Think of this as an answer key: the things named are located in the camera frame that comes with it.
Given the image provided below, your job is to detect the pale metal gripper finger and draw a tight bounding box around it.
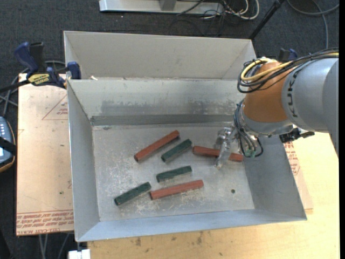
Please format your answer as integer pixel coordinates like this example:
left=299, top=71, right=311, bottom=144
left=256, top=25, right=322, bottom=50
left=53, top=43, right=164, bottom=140
left=214, top=144, right=225, bottom=169
left=220, top=144, right=231, bottom=162

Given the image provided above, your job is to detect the red-brown flat block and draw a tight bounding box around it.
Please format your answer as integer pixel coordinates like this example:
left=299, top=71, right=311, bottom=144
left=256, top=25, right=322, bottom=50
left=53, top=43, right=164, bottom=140
left=192, top=145, right=244, bottom=163
left=134, top=129, right=181, bottom=163
left=149, top=179, right=205, bottom=201

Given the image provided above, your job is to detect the dark green flat block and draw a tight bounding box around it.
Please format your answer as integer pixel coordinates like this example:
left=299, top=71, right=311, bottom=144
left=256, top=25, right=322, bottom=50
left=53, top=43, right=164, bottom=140
left=156, top=165, right=193, bottom=184
left=161, top=138, right=194, bottom=163
left=114, top=181, right=153, bottom=207

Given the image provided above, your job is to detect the grey metal bin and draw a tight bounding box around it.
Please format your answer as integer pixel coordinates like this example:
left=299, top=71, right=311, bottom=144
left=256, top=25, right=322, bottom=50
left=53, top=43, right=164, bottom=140
left=63, top=30, right=308, bottom=243

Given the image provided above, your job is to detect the brown cardboard board, red print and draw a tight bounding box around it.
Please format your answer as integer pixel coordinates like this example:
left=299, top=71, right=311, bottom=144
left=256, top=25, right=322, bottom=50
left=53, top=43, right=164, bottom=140
left=16, top=73, right=315, bottom=237

